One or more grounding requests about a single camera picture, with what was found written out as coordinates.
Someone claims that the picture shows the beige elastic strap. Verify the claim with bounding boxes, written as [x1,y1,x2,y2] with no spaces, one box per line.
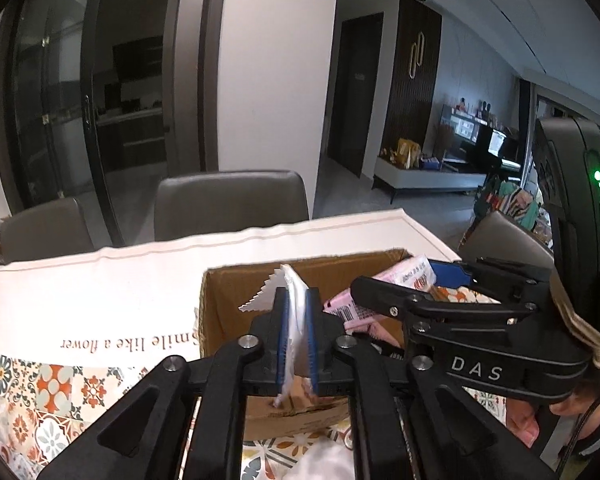
[550,270,600,368]

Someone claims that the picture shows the dark slatted wall panel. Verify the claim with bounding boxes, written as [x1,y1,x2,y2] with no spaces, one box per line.
[385,0,443,166]

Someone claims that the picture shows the white sideboard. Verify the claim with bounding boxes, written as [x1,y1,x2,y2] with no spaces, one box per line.
[372,155,488,203]

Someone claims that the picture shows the white zigzag-edged plastic packet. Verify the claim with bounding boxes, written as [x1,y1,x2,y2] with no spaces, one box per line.
[237,263,326,408]

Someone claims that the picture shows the yellow paper bag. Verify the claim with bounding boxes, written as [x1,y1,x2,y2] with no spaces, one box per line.
[397,139,422,168]

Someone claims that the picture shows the silver refrigerator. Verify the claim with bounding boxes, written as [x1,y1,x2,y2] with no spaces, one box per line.
[162,0,208,171]

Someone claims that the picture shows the flower tile printed tablecloth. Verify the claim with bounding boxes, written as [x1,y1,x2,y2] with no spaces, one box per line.
[0,207,511,480]

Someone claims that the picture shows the brown cardboard box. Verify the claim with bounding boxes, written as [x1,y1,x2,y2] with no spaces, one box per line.
[195,247,501,441]

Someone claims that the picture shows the gold loop wall ornament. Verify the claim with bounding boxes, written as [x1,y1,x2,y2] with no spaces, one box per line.
[405,34,427,82]

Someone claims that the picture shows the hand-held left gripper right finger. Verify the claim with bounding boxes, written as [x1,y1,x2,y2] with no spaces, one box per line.
[304,287,556,480]

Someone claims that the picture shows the pink labelled soft packet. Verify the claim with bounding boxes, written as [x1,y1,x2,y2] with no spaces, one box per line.
[322,254,438,333]

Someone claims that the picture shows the dark hallway door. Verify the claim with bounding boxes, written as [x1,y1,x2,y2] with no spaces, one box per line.
[327,12,385,176]

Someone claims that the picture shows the grey dining chair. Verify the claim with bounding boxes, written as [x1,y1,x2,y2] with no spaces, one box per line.
[0,197,96,263]
[154,170,310,241]
[457,210,556,271]

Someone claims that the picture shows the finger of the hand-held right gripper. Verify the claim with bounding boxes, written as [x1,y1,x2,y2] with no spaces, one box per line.
[427,256,553,306]
[350,275,536,333]

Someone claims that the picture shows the glass display cabinet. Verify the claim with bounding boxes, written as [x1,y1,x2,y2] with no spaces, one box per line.
[440,104,506,161]

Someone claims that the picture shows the black framed sliding glass door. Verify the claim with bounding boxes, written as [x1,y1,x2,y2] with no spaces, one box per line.
[0,0,216,246]

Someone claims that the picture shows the black piano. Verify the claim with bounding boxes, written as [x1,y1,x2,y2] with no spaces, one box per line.
[472,125,523,176]

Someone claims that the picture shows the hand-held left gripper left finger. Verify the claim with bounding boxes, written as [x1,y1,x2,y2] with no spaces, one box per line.
[36,287,288,480]

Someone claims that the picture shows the colourful hanging clothes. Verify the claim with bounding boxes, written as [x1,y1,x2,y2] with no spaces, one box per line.
[480,180,541,231]

